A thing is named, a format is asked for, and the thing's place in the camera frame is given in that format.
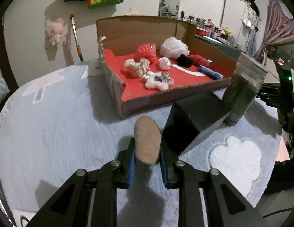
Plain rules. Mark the small white crumpled cloth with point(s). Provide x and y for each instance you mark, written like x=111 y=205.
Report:
x=164 y=63

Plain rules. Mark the green tea leaf jar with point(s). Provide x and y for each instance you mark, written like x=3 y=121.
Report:
x=246 y=81

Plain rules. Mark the white plush keychain toy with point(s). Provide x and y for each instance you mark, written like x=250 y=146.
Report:
x=158 y=80

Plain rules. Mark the black fluffy pompom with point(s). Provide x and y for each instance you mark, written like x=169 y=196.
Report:
x=184 y=61

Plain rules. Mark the tan round powder puff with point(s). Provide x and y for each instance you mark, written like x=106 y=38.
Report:
x=147 y=140

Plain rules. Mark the blue tissue pack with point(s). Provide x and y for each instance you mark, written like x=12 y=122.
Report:
x=211 y=73

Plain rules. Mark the pink plush on wall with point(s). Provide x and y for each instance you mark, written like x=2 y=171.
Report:
x=54 y=31

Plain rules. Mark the red tipped brush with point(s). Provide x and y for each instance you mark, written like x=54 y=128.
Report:
x=73 y=25

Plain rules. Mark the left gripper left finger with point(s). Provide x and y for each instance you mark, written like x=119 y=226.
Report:
x=89 y=198

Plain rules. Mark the red bowl on table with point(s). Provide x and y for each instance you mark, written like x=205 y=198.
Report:
x=201 y=31

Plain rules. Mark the red plastic bag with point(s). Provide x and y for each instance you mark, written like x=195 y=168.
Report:
x=147 y=51

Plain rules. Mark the pink curtain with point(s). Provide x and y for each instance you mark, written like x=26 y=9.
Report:
x=279 y=29

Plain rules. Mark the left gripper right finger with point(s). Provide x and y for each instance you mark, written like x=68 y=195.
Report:
x=205 y=198

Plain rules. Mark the black square box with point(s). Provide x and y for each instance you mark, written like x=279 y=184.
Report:
x=192 y=120

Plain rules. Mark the dark green covered table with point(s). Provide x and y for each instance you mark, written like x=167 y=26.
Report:
x=229 y=50

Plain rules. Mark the white grey scrunchie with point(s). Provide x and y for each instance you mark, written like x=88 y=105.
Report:
x=137 y=69

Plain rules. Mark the red-lined cardboard box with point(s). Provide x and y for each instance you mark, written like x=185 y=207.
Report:
x=123 y=38

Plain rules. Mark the white mesh bath pouf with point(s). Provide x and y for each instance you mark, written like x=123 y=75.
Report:
x=173 y=48

